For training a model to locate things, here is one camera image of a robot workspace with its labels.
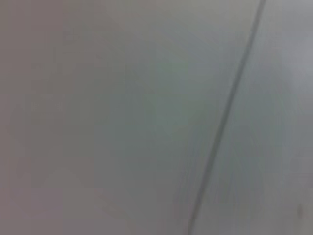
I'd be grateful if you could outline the black vertical wall strip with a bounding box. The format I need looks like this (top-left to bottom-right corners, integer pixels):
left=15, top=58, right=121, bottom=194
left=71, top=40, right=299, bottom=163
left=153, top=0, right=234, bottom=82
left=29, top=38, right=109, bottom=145
left=187, top=0, right=268, bottom=235

